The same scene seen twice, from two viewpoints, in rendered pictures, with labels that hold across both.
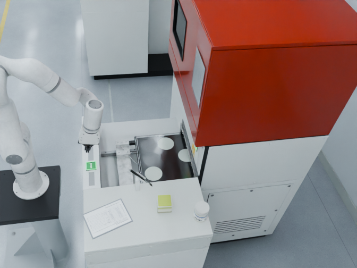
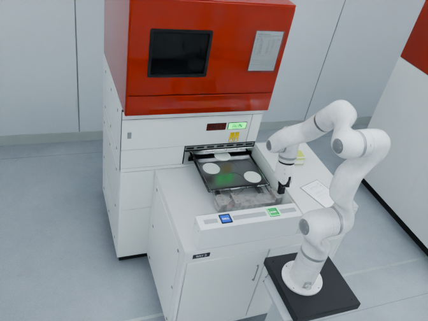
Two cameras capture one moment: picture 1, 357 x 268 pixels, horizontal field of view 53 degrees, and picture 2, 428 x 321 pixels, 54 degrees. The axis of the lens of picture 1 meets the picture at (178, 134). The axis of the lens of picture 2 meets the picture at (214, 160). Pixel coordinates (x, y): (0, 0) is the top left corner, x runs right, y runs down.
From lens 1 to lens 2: 2.67 m
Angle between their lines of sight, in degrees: 70
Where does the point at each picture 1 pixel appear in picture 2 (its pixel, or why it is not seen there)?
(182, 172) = (244, 158)
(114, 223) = (325, 190)
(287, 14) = not seen: outside the picture
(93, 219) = (329, 203)
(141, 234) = (325, 174)
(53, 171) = (276, 260)
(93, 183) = (292, 209)
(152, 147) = (220, 177)
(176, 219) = not seen: hidden behind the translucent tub
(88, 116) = not seen: hidden behind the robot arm
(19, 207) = (332, 281)
